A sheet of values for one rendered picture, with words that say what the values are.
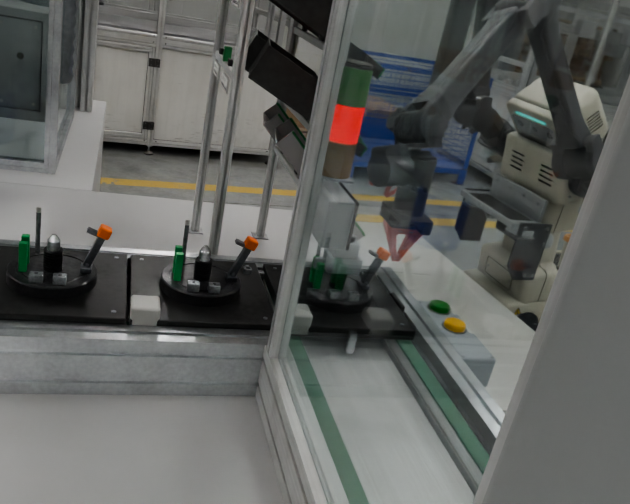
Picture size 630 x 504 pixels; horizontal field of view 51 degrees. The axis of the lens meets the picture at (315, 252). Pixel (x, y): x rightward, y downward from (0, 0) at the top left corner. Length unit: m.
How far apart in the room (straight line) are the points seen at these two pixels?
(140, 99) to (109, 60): 0.35
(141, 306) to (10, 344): 0.19
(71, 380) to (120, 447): 0.15
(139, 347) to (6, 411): 0.20
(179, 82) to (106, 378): 4.30
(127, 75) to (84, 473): 4.41
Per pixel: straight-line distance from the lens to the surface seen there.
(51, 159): 2.01
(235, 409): 1.09
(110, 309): 1.10
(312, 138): 0.90
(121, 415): 1.06
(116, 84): 5.20
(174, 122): 5.32
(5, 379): 1.10
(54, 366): 1.07
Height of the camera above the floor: 1.51
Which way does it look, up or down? 22 degrees down
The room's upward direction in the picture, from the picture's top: 12 degrees clockwise
